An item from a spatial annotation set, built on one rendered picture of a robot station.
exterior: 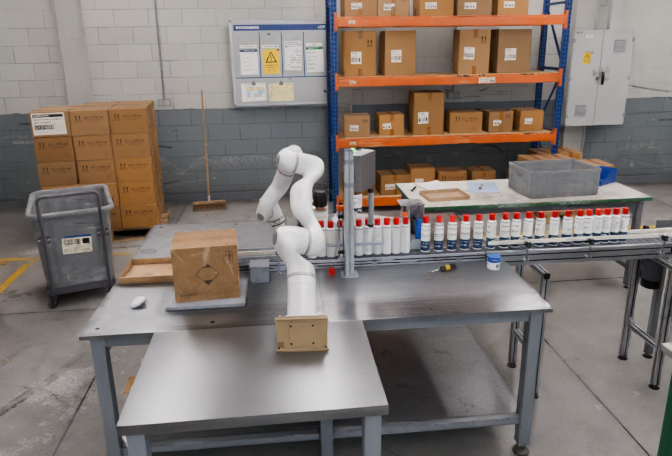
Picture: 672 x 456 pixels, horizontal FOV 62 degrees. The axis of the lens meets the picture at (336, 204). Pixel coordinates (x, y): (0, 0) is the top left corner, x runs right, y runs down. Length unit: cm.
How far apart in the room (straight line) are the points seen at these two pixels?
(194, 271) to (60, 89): 531
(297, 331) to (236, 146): 531
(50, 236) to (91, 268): 40
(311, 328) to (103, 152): 421
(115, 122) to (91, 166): 52
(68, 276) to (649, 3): 756
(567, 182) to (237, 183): 433
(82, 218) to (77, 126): 159
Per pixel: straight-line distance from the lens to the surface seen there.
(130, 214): 623
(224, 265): 267
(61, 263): 487
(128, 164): 609
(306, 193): 250
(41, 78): 779
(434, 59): 754
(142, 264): 332
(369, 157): 285
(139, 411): 212
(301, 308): 229
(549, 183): 467
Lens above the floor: 203
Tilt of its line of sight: 16 degrees down
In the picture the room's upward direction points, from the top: 1 degrees counter-clockwise
